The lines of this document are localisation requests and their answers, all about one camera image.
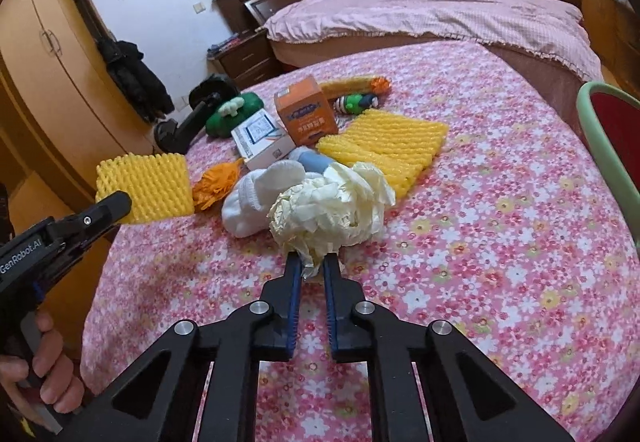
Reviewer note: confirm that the brown bed base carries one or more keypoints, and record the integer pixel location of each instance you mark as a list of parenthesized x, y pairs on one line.
[(530, 71)]

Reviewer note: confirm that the yellow packet with orange ends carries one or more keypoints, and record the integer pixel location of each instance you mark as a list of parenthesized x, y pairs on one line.
[(345, 89)]

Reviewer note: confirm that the bed with pink cover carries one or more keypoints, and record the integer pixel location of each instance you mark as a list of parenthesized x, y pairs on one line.
[(425, 11)]

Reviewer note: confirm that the red chair green rim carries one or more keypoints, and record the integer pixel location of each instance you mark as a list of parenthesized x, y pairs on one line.
[(615, 121)]

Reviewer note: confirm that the black hanging coat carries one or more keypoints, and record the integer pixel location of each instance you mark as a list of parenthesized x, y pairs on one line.
[(135, 76)]

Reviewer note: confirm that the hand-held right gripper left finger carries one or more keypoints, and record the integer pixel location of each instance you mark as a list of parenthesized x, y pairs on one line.
[(295, 302)]

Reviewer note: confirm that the orange crumpled bag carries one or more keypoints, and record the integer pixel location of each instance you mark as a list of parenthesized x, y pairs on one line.
[(215, 182)]

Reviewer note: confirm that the large yellow foam fruit net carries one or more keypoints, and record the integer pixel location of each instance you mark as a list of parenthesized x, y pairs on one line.
[(390, 146)]

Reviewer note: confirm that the white sock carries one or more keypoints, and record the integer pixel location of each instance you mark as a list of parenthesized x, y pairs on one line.
[(250, 207)]

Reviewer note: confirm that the orange carton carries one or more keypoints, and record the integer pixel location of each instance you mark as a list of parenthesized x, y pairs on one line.
[(305, 116)]

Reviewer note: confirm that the clutter on nightstand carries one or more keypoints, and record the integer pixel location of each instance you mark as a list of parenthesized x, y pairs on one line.
[(225, 45)]

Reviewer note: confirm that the black phone stand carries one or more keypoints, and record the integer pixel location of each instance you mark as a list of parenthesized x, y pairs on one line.
[(185, 126)]

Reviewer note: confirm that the pink floral tablecloth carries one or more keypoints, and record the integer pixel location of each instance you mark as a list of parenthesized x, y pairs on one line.
[(475, 247)]

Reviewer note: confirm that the cream plastic glove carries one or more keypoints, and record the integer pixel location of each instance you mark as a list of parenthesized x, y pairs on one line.
[(320, 212)]

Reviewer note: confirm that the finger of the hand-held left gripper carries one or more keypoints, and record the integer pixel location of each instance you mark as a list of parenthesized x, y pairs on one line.
[(100, 214)]

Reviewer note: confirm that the green flower-shaped toy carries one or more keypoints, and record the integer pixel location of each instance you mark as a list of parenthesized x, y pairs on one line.
[(220, 124)]

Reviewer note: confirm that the person's left hand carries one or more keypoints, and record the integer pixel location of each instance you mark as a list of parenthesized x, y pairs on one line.
[(57, 382)]

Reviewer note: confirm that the white printed carton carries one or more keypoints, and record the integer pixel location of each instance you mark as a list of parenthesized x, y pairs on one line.
[(260, 136)]

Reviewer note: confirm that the wall switch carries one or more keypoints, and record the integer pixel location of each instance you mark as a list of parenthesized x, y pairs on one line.
[(199, 7)]

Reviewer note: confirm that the wooden wardrobe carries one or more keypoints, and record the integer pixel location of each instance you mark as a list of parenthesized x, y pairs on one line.
[(50, 71)]

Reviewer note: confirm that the dark wooden nightstand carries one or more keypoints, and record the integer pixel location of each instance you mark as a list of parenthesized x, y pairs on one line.
[(247, 59)]

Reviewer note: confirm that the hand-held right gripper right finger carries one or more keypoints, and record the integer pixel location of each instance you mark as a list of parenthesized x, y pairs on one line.
[(330, 307)]

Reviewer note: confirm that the small yellow foam fruit net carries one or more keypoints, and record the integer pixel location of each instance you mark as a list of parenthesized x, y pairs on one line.
[(150, 187)]

